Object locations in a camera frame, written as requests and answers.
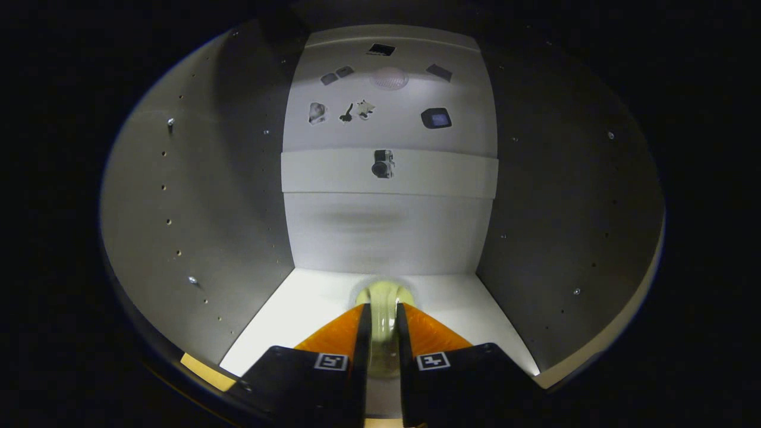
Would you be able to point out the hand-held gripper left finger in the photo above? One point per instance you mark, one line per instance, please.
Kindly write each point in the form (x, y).
(361, 380)

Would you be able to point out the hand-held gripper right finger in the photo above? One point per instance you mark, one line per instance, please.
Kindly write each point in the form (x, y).
(407, 380)

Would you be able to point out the pale green oval box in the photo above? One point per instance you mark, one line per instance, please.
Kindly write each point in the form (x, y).
(385, 315)

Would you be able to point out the grey cabinet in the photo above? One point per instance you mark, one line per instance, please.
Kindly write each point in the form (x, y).
(208, 208)

